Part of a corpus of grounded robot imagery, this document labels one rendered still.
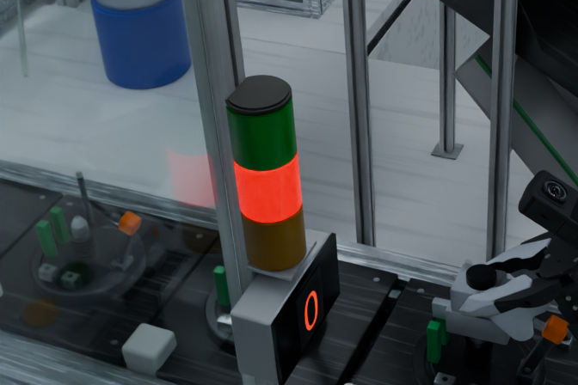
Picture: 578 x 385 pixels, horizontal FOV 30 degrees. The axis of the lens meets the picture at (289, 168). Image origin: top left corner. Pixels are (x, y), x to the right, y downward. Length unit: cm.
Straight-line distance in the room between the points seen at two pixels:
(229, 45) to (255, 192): 12
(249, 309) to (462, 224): 71
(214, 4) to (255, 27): 130
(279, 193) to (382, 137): 90
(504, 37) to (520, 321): 30
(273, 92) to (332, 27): 124
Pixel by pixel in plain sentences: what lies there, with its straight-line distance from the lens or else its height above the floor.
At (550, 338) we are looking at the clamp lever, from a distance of 110.
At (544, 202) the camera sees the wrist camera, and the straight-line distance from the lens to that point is 98.
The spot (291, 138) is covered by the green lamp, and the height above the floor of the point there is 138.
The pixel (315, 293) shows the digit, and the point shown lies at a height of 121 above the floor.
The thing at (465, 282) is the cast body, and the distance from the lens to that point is 109.
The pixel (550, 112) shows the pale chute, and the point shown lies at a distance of 133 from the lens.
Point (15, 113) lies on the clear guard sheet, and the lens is 61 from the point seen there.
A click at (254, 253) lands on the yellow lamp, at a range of 87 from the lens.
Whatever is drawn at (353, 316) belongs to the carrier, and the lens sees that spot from 124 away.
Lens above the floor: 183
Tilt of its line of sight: 36 degrees down
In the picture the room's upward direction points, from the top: 6 degrees counter-clockwise
